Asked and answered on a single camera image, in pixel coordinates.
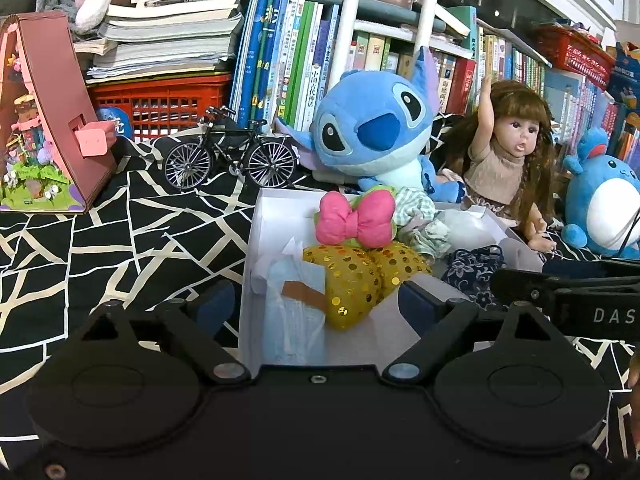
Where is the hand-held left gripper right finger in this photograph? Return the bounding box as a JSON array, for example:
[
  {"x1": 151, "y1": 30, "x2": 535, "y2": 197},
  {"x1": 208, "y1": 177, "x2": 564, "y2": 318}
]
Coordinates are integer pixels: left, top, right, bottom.
[{"x1": 382, "y1": 280, "x2": 576, "y2": 386}]

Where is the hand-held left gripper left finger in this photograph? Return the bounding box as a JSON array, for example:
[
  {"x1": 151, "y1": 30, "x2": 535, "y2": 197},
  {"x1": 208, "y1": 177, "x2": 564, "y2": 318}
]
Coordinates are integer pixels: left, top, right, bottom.
[{"x1": 65, "y1": 280, "x2": 251, "y2": 386}]

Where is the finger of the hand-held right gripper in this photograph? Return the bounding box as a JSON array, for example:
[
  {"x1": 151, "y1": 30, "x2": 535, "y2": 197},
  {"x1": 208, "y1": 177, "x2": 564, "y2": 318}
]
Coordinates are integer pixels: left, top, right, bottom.
[
  {"x1": 490, "y1": 267, "x2": 556, "y2": 311},
  {"x1": 542, "y1": 257, "x2": 640, "y2": 283}
]

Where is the navy floral cloth pouch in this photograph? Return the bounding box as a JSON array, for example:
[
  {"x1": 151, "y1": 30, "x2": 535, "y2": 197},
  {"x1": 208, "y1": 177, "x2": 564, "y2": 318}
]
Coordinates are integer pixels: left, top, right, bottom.
[{"x1": 440, "y1": 245, "x2": 507, "y2": 311}]

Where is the gold sequin bow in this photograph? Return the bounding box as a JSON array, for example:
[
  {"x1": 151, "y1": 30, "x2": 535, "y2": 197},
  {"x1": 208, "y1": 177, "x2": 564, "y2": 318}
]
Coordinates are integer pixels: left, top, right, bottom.
[{"x1": 302, "y1": 241, "x2": 433, "y2": 331}]

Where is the green checkered cloth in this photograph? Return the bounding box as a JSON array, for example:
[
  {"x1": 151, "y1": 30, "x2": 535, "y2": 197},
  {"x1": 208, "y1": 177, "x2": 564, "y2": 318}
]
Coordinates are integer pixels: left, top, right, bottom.
[{"x1": 392, "y1": 187, "x2": 453, "y2": 261}]

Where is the pink plush bow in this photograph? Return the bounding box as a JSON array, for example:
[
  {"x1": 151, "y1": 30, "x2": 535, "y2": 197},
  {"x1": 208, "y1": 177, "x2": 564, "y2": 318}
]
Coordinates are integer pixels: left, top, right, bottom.
[{"x1": 314, "y1": 190, "x2": 398, "y2": 250}]

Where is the white cardboard box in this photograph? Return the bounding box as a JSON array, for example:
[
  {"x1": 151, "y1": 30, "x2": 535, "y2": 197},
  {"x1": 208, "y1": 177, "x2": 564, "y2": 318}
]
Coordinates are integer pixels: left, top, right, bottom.
[{"x1": 239, "y1": 187, "x2": 546, "y2": 366}]

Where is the person's right forearm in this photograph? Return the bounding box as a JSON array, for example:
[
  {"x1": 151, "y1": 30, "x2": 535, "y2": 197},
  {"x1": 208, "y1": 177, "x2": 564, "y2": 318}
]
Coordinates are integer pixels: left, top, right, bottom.
[{"x1": 627, "y1": 360, "x2": 640, "y2": 461}]

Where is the blue round white-bellied plush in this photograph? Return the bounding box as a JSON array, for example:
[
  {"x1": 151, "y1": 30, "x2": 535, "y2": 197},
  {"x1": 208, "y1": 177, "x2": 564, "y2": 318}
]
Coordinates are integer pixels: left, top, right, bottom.
[{"x1": 562, "y1": 127, "x2": 640, "y2": 261}]

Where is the black patterned blanket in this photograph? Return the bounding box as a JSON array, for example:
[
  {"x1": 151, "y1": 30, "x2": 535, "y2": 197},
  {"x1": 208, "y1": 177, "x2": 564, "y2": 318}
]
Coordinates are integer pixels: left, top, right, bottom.
[{"x1": 0, "y1": 110, "x2": 640, "y2": 461}]

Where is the long-haired doll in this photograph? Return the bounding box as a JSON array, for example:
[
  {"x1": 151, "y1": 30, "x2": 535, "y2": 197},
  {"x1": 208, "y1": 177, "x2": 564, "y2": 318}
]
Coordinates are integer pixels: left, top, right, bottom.
[{"x1": 442, "y1": 75, "x2": 558, "y2": 253}]

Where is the miniature bicycle model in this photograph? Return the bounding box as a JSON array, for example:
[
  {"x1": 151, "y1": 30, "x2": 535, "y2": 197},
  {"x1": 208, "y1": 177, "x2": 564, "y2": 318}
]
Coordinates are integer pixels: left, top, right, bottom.
[{"x1": 162, "y1": 105, "x2": 301, "y2": 192}]

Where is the blue big-eared plush toy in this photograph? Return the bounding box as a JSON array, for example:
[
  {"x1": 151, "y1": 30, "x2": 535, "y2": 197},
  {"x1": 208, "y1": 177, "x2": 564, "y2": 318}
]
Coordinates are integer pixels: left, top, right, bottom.
[{"x1": 274, "y1": 46, "x2": 468, "y2": 206}]

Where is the dark blue printed box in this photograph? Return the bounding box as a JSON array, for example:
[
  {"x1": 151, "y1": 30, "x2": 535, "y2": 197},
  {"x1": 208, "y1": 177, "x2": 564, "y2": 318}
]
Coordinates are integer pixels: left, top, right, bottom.
[{"x1": 606, "y1": 42, "x2": 640, "y2": 111}]

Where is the blue round badge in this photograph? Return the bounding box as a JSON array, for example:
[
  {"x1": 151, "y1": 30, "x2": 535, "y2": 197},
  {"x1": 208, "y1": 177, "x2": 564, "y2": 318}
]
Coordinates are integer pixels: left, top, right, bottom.
[{"x1": 95, "y1": 106, "x2": 133, "y2": 141}]

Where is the red plastic basket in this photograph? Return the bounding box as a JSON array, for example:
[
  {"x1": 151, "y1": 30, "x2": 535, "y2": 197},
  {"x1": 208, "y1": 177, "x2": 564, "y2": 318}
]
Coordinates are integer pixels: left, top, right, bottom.
[
  {"x1": 532, "y1": 22, "x2": 616, "y2": 93},
  {"x1": 86, "y1": 72, "x2": 233, "y2": 141}
]

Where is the pink miniature house model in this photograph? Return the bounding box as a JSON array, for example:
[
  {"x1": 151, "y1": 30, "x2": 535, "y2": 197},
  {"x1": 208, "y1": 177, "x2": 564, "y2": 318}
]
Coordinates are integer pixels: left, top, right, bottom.
[{"x1": 0, "y1": 10, "x2": 118, "y2": 216}]

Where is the row of upright books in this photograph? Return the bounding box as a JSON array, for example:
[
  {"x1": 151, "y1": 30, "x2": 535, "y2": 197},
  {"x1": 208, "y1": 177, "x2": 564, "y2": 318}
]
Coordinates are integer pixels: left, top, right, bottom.
[{"x1": 232, "y1": 0, "x2": 640, "y2": 171}]

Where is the stack of flat books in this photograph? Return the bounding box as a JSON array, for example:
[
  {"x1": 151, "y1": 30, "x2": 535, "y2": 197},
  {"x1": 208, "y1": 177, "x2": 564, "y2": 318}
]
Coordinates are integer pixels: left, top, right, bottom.
[{"x1": 72, "y1": 0, "x2": 246, "y2": 86}]

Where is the black cable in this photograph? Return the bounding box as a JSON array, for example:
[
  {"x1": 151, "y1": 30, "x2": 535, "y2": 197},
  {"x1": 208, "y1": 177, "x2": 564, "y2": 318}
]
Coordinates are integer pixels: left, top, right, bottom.
[{"x1": 600, "y1": 210, "x2": 640, "y2": 261}]

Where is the white post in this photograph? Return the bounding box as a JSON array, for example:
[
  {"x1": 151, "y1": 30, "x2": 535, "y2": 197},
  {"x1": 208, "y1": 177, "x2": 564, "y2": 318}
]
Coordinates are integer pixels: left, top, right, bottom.
[
  {"x1": 412, "y1": 0, "x2": 445, "y2": 68},
  {"x1": 332, "y1": 0, "x2": 368, "y2": 81}
]

